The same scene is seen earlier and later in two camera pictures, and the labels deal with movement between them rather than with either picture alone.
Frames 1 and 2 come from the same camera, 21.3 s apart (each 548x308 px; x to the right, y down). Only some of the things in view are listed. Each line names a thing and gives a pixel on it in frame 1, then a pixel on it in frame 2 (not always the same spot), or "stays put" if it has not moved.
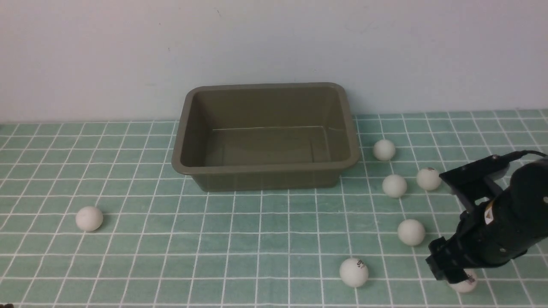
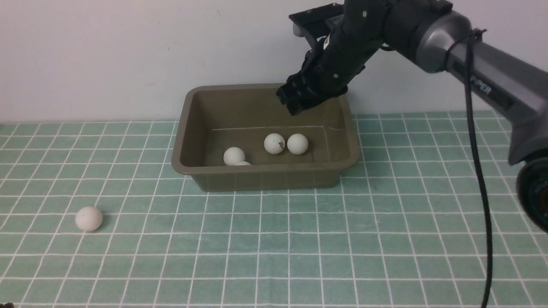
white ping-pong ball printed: [354, 272] to [274, 143]
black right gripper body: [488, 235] to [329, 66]
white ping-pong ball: [394, 185] to [242, 163]
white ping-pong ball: [89, 219] stays put
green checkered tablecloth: [94, 214] stays put
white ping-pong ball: [467, 285] to [297, 143]
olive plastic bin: [265, 137] stays put
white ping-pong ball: [411, 232] to [232, 155]
